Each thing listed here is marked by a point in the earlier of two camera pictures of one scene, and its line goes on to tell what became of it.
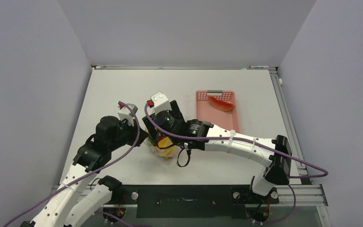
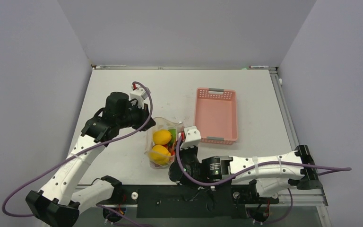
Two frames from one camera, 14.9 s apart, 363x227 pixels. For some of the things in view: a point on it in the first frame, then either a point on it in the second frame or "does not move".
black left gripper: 133,129 to 143,114
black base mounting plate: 193,201 does not move
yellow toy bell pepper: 165,142 to 160,155
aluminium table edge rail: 296,167 does not move
